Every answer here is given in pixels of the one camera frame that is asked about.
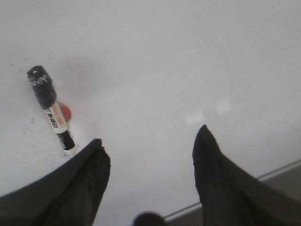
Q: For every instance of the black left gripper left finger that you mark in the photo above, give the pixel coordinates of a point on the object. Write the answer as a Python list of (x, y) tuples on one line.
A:
[(68, 196)]

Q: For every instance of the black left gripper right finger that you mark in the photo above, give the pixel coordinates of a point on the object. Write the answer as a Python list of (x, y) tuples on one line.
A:
[(232, 197)]

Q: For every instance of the white black whiteboard marker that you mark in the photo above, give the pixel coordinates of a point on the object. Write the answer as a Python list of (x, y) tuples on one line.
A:
[(42, 86)]

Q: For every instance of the white glossy whiteboard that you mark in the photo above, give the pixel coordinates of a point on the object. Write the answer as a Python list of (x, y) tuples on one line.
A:
[(144, 76)]

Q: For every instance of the round black camera mount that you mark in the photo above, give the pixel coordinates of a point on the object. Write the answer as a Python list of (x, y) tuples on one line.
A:
[(149, 219)]

